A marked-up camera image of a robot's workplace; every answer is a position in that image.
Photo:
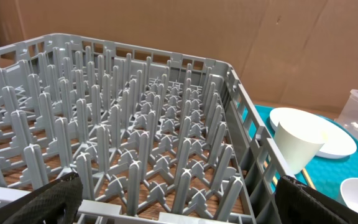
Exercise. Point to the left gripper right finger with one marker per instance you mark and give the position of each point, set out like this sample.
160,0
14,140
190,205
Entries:
298,203

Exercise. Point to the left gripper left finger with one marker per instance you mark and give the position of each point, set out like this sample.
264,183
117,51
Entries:
56,202

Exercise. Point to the white paper cup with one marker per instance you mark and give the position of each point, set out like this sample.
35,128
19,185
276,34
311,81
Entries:
299,142

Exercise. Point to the grey plastic dishwasher rack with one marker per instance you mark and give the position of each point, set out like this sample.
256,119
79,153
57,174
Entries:
146,130

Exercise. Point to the right wooden chopstick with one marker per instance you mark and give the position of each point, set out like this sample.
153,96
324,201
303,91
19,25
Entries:
308,178

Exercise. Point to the teal plastic serving tray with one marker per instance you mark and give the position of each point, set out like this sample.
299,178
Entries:
326,174

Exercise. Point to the large white round plate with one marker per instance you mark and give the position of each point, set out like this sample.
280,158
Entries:
337,143

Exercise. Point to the brown cardboard backdrop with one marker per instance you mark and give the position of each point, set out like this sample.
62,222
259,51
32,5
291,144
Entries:
296,52

